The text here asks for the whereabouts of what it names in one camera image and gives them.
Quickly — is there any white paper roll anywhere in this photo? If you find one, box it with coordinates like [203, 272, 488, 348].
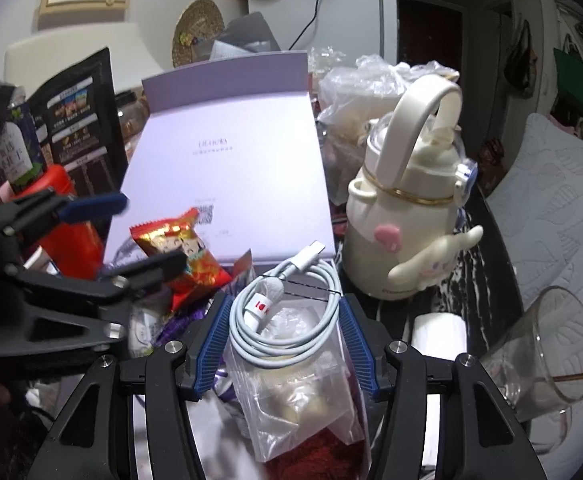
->
[411, 312, 470, 472]

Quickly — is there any purple gift box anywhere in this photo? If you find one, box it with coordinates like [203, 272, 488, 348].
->
[103, 49, 340, 311]

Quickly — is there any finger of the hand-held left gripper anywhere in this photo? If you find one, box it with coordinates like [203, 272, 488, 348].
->
[0, 249, 188, 349]
[0, 187, 130, 242]

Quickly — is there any black snack bag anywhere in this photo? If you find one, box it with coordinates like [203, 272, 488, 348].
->
[26, 45, 130, 197]

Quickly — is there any red gold snack packet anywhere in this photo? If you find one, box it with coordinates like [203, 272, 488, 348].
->
[130, 207, 235, 314]

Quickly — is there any grey paper bag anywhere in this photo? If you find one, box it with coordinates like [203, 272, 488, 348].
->
[193, 11, 285, 64]

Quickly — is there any dark hanging bag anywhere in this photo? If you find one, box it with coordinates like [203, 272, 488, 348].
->
[502, 19, 537, 99]

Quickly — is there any black kettle cable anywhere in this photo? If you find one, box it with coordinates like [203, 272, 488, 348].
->
[288, 0, 335, 52]

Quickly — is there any white cartoon water bottle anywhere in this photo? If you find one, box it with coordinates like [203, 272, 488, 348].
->
[343, 72, 485, 302]

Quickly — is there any green tote bag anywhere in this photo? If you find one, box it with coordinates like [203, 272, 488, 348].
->
[552, 47, 583, 122]

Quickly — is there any red fluffy plush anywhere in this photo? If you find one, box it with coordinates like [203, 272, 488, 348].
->
[263, 425, 360, 480]

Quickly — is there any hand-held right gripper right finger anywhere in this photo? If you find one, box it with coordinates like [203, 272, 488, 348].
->
[338, 292, 548, 480]

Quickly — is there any large leaf pattern pillow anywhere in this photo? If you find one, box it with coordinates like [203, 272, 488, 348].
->
[486, 112, 583, 461]

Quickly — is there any dark labelled bottle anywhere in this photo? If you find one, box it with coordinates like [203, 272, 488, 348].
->
[0, 87, 50, 194]

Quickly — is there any white charging cable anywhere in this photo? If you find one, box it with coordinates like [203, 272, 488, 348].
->
[228, 240, 345, 359]

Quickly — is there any clear zip bag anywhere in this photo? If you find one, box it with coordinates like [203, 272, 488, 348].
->
[222, 300, 368, 464]

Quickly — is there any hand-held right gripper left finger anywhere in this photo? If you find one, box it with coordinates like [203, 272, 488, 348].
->
[26, 292, 235, 480]

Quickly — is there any woven round mat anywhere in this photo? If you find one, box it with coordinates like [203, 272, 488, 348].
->
[172, 0, 226, 69]

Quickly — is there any dark wooden door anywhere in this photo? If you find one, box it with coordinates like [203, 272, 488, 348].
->
[396, 0, 465, 69]

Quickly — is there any glass cup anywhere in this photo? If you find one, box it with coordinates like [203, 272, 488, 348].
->
[478, 285, 583, 457]

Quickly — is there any red canister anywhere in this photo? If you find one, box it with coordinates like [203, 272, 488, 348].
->
[13, 163, 107, 281]

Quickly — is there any white fridge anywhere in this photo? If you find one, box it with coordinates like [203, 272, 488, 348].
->
[247, 0, 400, 69]

